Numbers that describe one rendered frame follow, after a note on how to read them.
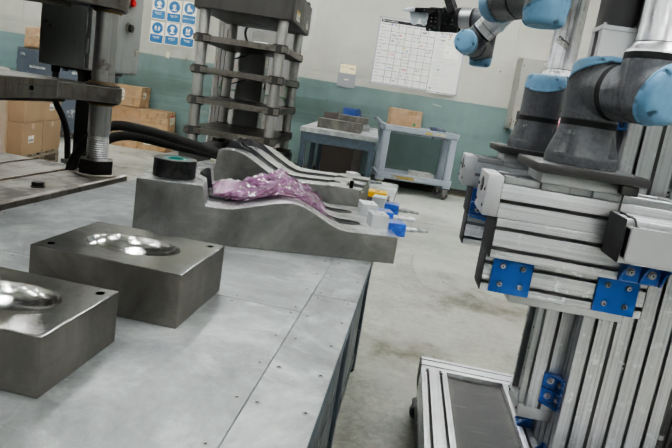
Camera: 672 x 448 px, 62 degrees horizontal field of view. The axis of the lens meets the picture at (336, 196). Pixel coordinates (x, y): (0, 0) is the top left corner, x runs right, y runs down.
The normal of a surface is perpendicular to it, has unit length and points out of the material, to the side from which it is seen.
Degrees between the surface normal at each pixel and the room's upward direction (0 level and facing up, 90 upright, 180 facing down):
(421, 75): 90
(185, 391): 0
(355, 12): 90
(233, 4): 90
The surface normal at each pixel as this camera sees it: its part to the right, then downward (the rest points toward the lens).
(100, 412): 0.15, -0.97
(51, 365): 0.98, 0.18
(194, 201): 0.15, 0.19
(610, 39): -0.13, 0.15
